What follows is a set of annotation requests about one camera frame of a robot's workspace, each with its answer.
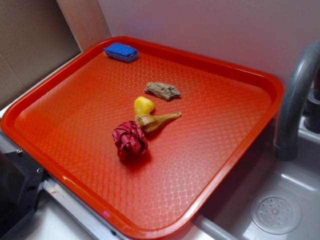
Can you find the brown wood chip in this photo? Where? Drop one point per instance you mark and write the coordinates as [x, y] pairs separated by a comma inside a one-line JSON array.
[[162, 90]]

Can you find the striped conch seashell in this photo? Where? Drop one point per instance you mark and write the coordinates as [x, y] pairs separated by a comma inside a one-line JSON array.
[[152, 124]]

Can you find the red plastic tray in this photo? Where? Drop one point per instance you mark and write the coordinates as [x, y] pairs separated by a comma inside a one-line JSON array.
[[66, 125]]

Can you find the yellow plastic toy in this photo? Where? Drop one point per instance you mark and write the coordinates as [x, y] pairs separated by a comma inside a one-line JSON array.
[[143, 106]]

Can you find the crumpled red cloth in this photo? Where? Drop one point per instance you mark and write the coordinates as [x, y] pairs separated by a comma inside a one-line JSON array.
[[130, 140]]

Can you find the blue sponge block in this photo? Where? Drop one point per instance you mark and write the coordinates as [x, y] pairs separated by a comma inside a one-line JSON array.
[[121, 52]]

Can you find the grey sink faucet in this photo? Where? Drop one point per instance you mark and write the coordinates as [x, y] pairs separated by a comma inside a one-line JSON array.
[[302, 94]]

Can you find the grey plastic sink basin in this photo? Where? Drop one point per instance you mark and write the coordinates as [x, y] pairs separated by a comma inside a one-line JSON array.
[[226, 215]]

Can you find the round sink drain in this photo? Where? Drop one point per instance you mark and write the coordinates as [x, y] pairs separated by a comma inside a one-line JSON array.
[[275, 212]]

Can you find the brown cardboard panel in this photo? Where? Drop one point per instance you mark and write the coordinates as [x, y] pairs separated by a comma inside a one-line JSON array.
[[39, 36]]

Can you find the aluminium frame rail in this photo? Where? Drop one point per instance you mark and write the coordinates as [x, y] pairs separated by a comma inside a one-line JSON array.
[[60, 215]]

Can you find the black metal bracket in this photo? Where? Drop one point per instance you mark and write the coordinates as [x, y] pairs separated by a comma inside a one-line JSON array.
[[21, 181]]

